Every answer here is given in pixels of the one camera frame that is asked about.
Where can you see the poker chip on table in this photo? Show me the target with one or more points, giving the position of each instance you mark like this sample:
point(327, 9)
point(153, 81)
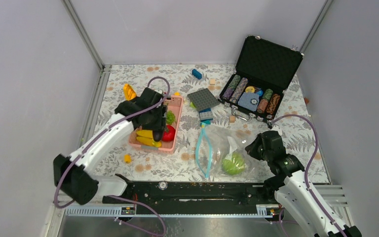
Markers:
point(162, 185)

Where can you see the purple fake eggplant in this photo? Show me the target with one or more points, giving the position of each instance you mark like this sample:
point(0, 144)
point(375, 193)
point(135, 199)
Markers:
point(157, 135)

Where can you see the green fake cabbage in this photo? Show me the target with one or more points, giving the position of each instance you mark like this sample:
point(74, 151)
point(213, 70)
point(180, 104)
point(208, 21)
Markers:
point(233, 164)

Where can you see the red fake apple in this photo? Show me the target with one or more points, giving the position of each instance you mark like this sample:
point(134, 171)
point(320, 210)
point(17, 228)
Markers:
point(169, 134)

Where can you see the yellow fake banana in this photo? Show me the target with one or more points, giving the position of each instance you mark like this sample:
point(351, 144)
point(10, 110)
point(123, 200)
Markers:
point(146, 137)

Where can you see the black poker chip case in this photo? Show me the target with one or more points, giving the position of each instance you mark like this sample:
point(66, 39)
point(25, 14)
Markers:
point(263, 72)

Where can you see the yellow toy block stack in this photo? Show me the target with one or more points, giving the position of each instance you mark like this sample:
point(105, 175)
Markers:
point(129, 92)

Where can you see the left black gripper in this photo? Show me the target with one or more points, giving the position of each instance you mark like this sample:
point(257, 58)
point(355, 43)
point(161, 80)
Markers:
point(160, 124)

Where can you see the grey lego brick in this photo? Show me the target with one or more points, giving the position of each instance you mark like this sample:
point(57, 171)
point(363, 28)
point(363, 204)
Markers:
point(206, 115)

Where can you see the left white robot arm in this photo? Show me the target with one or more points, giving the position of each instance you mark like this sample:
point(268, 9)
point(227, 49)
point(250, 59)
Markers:
point(73, 174)

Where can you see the blue toy brick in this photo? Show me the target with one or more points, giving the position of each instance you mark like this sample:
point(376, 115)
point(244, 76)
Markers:
point(196, 74)

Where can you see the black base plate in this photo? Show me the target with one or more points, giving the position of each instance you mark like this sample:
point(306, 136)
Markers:
point(200, 198)

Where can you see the green fake grapes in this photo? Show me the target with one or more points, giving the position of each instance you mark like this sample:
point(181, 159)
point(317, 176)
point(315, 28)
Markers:
point(170, 118)

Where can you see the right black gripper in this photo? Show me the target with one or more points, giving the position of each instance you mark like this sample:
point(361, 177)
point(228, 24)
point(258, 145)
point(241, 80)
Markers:
point(251, 148)

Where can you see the small yellow toy piece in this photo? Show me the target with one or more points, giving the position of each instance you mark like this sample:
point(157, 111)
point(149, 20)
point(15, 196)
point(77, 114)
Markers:
point(127, 158)

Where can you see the grey lego baseplate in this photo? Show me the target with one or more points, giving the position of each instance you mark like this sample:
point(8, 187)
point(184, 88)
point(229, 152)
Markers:
point(203, 99)

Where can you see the clear zip top bag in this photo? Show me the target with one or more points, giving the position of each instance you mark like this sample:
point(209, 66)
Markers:
point(213, 144)

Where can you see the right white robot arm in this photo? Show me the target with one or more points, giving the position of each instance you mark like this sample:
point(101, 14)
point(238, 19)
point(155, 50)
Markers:
point(291, 188)

